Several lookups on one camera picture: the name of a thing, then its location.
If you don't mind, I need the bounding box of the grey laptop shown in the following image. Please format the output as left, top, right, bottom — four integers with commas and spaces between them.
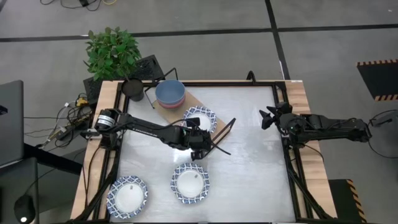
0, 80, 25, 167

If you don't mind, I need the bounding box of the hazard striped black mat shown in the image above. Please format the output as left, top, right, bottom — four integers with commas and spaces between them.
356, 58, 398, 102
328, 178, 368, 224

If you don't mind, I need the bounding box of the green leafy plant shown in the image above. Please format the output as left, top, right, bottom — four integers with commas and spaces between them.
83, 26, 143, 82

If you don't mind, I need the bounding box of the black side desk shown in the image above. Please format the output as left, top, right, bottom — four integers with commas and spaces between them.
0, 156, 40, 224

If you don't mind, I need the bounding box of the red plastic bowl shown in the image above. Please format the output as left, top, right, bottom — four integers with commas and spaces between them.
157, 98, 187, 110

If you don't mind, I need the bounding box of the black computer mouse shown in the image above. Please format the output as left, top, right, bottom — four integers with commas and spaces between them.
13, 195, 37, 224

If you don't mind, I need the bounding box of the blue patterned white bowl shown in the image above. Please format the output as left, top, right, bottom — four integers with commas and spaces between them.
181, 105, 218, 134
169, 162, 211, 205
106, 175, 149, 220

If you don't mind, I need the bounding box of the blue plastic bowl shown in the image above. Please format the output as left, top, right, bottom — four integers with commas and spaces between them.
154, 79, 187, 107

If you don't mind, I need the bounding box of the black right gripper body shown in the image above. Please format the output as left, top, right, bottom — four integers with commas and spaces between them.
273, 102, 304, 139

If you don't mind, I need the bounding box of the black floor cable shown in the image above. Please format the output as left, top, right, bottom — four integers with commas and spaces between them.
40, 0, 104, 12
368, 108, 398, 160

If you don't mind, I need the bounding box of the yellow cable connector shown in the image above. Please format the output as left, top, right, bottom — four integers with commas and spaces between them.
75, 96, 90, 108

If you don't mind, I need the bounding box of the black power strip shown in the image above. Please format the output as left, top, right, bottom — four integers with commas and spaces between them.
45, 123, 82, 141

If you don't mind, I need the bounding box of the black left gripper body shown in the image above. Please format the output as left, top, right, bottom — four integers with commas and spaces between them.
182, 126, 216, 152

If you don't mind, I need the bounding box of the black table frame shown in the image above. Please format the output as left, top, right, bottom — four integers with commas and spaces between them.
67, 70, 337, 224

